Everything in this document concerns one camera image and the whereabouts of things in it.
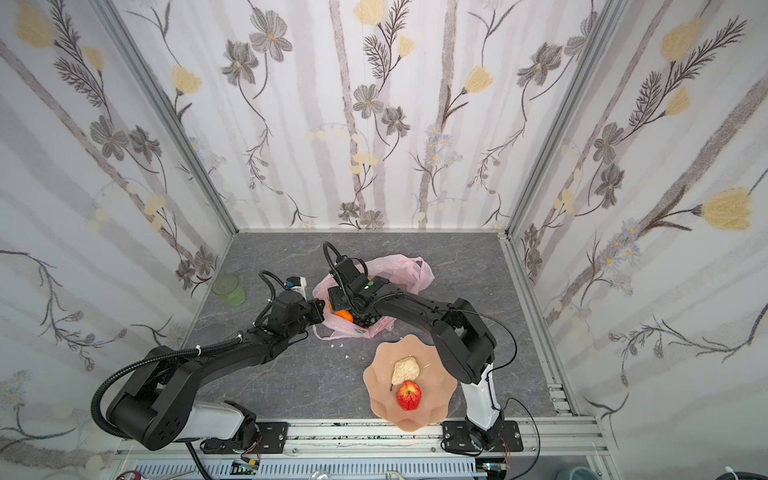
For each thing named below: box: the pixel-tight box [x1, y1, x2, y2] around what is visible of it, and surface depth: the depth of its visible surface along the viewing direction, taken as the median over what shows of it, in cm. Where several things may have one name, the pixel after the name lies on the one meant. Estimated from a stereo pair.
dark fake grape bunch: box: [353, 313, 382, 328], surface depth 94 cm
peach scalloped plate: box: [362, 335, 458, 432], surface depth 82 cm
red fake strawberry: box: [396, 380, 422, 411], surface depth 77 cm
